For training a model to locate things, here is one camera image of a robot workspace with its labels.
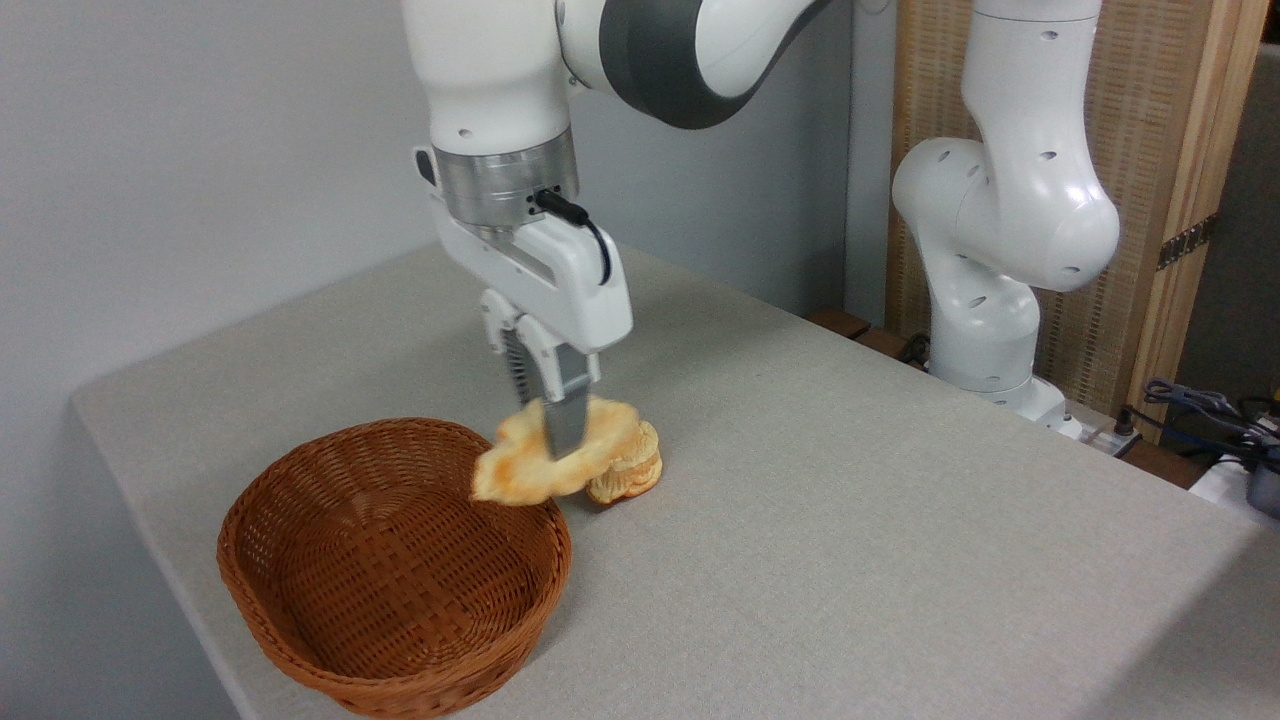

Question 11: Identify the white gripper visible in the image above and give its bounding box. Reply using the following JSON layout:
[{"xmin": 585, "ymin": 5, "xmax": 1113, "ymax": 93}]
[{"xmin": 412, "ymin": 144, "xmax": 635, "ymax": 462}]

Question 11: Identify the long croissant bread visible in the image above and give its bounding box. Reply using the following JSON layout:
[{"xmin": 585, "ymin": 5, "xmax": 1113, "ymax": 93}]
[{"xmin": 470, "ymin": 395, "xmax": 642, "ymax": 508}]

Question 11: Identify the round bread roll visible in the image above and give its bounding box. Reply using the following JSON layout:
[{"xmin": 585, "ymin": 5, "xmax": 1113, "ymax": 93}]
[{"xmin": 584, "ymin": 419, "xmax": 665, "ymax": 507}]

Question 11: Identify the brown wicker basket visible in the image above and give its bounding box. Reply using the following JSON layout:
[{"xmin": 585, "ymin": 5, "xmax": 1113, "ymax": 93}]
[{"xmin": 216, "ymin": 416, "xmax": 575, "ymax": 720}]

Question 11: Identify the brown wooden bench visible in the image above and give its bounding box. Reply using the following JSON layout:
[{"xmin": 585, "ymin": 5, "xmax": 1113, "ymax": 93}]
[{"xmin": 807, "ymin": 307, "xmax": 933, "ymax": 373}]

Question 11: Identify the gray fabric tablecloth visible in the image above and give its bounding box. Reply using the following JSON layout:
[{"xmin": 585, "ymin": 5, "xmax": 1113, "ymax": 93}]
[{"xmin": 70, "ymin": 240, "xmax": 1280, "ymax": 720}]

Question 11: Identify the metal screen hinge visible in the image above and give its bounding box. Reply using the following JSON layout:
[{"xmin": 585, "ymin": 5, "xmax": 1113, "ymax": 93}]
[{"xmin": 1156, "ymin": 212, "xmax": 1220, "ymax": 272}]

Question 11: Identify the wooden folding screen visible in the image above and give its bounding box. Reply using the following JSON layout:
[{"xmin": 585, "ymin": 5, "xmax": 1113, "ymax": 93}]
[{"xmin": 884, "ymin": 0, "xmax": 1272, "ymax": 447}]

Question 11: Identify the white sheet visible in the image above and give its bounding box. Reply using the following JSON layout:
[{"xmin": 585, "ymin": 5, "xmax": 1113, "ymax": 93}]
[{"xmin": 1188, "ymin": 453, "xmax": 1280, "ymax": 533}]

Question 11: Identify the blue-gray box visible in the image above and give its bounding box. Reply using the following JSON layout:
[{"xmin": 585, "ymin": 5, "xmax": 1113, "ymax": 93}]
[{"xmin": 1246, "ymin": 464, "xmax": 1280, "ymax": 520}]

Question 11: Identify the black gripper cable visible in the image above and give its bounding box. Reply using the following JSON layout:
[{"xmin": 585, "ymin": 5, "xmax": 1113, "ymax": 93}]
[{"xmin": 534, "ymin": 187, "xmax": 614, "ymax": 287}]

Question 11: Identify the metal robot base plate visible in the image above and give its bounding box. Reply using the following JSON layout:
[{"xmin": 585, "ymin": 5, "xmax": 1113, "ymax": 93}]
[{"xmin": 1058, "ymin": 398, "xmax": 1143, "ymax": 458}]

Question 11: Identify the black and blue cable bundle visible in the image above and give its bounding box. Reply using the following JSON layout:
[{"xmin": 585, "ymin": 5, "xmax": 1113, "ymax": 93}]
[{"xmin": 1113, "ymin": 377, "xmax": 1280, "ymax": 466}]

